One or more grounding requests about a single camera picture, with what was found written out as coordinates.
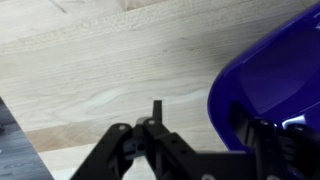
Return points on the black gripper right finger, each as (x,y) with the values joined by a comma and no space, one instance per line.
(286,153)

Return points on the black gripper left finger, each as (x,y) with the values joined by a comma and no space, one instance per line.
(106,153)

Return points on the blue plastic bowl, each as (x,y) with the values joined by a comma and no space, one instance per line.
(276,66)

